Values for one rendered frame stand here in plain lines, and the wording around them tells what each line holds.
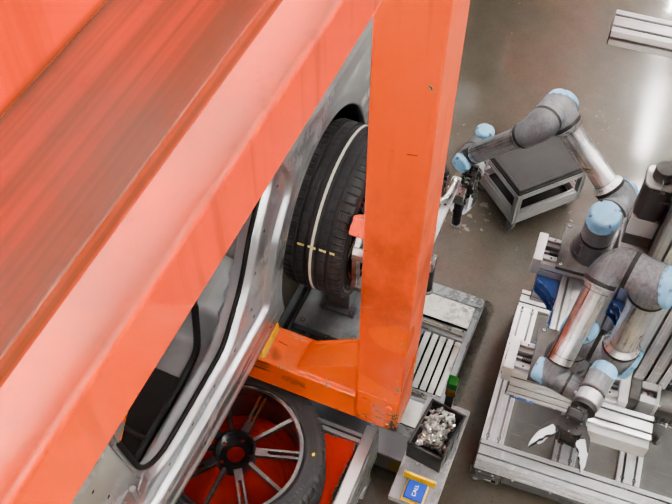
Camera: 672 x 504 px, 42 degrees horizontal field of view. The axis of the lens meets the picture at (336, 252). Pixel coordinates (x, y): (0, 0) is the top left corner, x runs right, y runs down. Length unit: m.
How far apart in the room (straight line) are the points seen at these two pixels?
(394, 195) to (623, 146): 2.97
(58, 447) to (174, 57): 0.37
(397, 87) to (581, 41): 3.74
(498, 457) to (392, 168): 1.75
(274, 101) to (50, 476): 0.48
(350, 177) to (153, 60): 2.39
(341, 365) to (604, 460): 1.21
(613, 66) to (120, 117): 4.92
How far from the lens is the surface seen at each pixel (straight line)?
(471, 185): 3.42
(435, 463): 3.21
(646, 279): 2.59
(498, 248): 4.39
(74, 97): 0.69
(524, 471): 3.56
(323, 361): 3.10
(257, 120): 1.02
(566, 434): 2.53
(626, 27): 2.38
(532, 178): 4.26
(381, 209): 2.22
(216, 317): 2.96
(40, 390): 0.85
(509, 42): 5.49
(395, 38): 1.83
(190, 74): 0.69
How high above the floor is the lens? 3.45
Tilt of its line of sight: 53 degrees down
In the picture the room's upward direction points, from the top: straight up
